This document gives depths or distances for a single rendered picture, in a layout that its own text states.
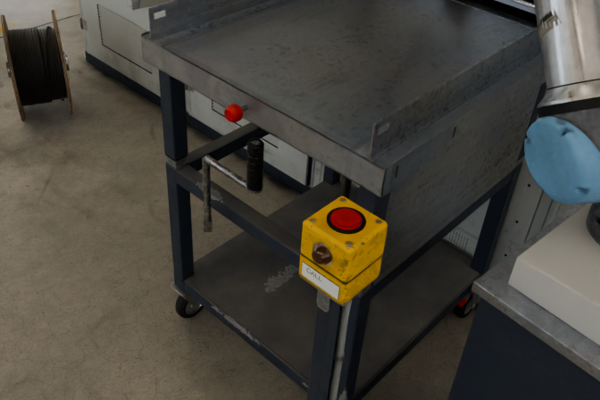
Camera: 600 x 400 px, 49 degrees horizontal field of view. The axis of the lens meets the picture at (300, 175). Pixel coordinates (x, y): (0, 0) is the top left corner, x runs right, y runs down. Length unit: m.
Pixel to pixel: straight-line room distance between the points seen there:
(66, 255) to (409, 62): 1.25
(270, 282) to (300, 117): 0.72
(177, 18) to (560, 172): 0.83
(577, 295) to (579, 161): 0.20
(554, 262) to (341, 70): 0.54
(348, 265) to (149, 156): 1.76
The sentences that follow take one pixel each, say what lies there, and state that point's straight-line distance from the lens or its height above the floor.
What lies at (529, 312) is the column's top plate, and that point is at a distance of 1.01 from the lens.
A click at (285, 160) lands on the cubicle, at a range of 2.28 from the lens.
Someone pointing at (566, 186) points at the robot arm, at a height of 0.95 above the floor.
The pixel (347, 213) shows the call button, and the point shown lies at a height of 0.91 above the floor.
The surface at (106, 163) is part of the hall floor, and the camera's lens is 2.50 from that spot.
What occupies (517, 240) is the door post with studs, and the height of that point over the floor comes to 0.29.
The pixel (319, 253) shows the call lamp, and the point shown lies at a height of 0.88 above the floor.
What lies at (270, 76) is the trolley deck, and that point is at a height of 0.85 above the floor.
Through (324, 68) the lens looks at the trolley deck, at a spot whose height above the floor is 0.85.
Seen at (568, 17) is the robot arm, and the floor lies 1.13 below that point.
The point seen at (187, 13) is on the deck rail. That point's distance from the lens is 1.42.
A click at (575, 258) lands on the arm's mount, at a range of 1.03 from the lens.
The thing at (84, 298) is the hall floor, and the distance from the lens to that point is 2.01.
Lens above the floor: 1.44
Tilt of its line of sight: 37 degrees down
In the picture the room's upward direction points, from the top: 4 degrees clockwise
